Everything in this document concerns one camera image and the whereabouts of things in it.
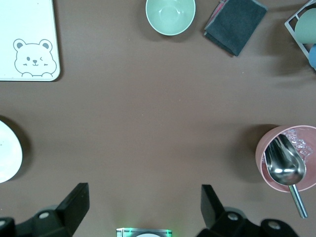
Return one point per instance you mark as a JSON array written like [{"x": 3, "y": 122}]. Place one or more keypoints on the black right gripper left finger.
[{"x": 71, "y": 205}]

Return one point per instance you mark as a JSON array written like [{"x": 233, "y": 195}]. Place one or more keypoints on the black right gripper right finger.
[{"x": 212, "y": 207}]

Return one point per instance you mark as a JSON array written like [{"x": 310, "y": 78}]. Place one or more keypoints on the white round plate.
[{"x": 8, "y": 153}]

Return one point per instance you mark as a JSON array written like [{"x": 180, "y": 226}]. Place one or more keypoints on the pink bowl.
[{"x": 261, "y": 154}]

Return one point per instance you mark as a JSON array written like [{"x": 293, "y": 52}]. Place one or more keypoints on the metal scoop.
[{"x": 284, "y": 165}]

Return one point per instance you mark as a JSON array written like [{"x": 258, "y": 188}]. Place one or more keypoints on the clear ice pieces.
[{"x": 300, "y": 143}]

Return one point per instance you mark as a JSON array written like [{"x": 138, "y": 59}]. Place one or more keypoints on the blue cup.
[{"x": 313, "y": 56}]

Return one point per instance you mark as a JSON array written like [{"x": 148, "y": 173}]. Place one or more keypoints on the dark grey folded cloth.
[{"x": 234, "y": 27}]

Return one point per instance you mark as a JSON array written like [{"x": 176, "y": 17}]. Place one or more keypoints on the cream tray with bear print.
[{"x": 29, "y": 24}]

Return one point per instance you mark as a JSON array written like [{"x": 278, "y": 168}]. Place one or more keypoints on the light green bowl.
[{"x": 170, "y": 17}]

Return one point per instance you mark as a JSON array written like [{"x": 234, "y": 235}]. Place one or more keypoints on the green cup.
[{"x": 307, "y": 27}]

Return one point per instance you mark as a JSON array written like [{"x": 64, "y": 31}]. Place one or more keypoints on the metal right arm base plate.
[{"x": 123, "y": 232}]

